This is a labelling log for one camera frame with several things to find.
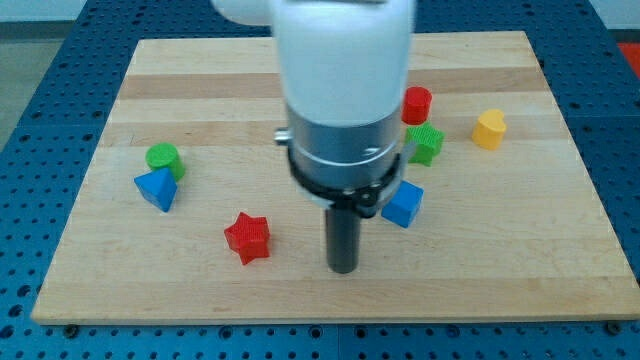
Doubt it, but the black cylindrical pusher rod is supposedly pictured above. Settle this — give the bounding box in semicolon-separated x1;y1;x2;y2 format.
325;208;361;274

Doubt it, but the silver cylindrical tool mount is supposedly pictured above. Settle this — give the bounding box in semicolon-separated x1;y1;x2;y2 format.
274;108;416;218

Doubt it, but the red star block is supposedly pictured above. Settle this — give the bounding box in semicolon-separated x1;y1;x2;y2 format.
224;212;270;265

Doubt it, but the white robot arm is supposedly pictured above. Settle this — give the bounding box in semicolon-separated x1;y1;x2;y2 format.
212;0;416;274

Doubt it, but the green star block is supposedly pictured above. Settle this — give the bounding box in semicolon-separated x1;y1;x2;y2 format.
405;122;446;167

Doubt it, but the blue triangle block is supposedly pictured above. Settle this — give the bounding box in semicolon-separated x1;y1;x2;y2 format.
134;168;178;212

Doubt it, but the blue cube block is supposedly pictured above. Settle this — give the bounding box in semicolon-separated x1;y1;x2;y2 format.
381;181;424;228

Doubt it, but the red cylinder block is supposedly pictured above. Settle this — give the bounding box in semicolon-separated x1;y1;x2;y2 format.
402;86;432;126

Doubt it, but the yellow heart block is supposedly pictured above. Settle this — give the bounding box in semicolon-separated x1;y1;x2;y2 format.
471;109;507;150

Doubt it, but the wooden board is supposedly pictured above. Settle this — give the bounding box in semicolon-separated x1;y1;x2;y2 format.
32;31;639;325

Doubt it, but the green cylinder block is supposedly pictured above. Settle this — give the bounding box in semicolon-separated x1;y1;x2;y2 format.
145;142;186;182

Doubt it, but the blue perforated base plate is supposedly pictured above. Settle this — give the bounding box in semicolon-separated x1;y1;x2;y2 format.
1;1;639;359

